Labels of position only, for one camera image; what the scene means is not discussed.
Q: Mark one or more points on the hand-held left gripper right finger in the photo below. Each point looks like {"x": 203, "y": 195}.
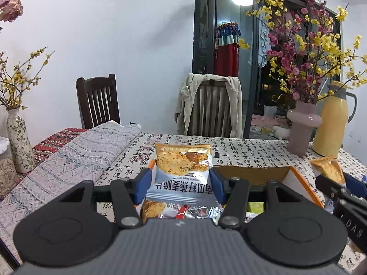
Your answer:
{"x": 218, "y": 186}

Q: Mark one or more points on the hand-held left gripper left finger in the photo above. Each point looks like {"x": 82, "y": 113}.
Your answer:
{"x": 142, "y": 186}

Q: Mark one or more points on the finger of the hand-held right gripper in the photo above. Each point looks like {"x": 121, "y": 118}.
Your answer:
{"x": 329, "y": 187}
{"x": 357, "y": 186}

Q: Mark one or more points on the orange cardboard box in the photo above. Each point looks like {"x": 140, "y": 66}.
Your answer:
{"x": 252, "y": 176}

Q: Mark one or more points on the yellow thermos jug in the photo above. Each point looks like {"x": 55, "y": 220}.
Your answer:
{"x": 329, "y": 126}

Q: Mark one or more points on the pink glass vase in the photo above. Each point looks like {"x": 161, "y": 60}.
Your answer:
{"x": 302, "y": 129}

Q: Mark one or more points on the folded grey patterned blanket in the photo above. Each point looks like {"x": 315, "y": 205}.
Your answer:
{"x": 71, "y": 160}

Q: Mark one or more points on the wooden chair with slats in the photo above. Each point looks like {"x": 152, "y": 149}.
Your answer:
{"x": 212, "y": 106}

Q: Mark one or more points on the chair with beige jacket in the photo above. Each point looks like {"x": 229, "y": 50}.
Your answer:
{"x": 186, "y": 106}

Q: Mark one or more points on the dark wooden chair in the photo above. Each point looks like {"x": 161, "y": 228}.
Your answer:
{"x": 99, "y": 103}

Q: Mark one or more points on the red patterned cloth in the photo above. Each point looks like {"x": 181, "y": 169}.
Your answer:
{"x": 54, "y": 143}

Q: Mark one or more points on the patterned ceramic vase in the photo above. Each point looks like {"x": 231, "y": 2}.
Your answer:
{"x": 20, "y": 143}

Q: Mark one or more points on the red and blue hanging costume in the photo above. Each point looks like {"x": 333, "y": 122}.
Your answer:
{"x": 228, "y": 54}

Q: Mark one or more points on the pink and yellow flower bouquet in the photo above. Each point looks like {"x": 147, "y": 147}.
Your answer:
{"x": 306, "y": 54}

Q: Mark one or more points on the clear plastic storage container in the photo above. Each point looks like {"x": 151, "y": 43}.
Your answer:
{"x": 7, "y": 166}

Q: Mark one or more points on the hanging light clothes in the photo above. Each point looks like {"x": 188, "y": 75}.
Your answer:
{"x": 262, "y": 48}

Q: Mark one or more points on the dark framed glass door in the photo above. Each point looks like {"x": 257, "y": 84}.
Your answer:
{"x": 206, "y": 34}

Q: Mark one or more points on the yellow blossom branches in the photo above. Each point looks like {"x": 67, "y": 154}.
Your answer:
{"x": 17, "y": 76}

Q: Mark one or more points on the dried pink flowers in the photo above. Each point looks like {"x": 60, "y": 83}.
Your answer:
{"x": 10, "y": 5}

